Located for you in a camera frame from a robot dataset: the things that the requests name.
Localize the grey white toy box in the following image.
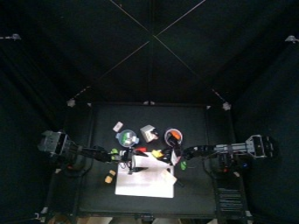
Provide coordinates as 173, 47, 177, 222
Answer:
138, 124, 160, 144

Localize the beige toy bread slice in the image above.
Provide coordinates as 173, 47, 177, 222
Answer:
160, 169, 177, 186

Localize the orange yellow toy food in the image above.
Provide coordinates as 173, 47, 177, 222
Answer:
104, 170, 117, 185

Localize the orange toy bowl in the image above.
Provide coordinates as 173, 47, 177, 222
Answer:
162, 128, 184, 147

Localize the black panel with white text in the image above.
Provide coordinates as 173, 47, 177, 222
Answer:
216, 186, 245, 214

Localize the white rectangular mat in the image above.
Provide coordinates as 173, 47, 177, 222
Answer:
113, 151, 177, 200

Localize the small white pink card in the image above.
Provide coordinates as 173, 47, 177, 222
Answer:
112, 121, 124, 133

